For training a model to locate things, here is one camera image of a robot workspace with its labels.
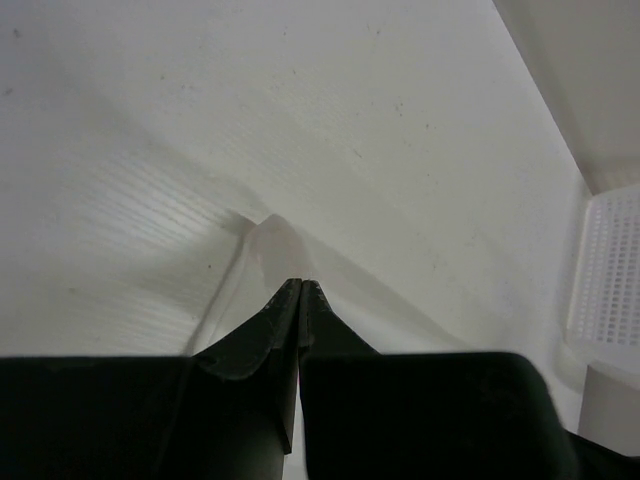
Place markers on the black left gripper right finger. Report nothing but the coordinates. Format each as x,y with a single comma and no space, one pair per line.
475,415

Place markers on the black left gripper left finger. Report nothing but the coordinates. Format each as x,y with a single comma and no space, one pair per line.
226,412

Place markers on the white tank top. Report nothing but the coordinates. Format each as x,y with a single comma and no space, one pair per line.
111,247

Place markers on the white plastic basket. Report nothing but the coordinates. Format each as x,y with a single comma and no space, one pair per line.
603,322

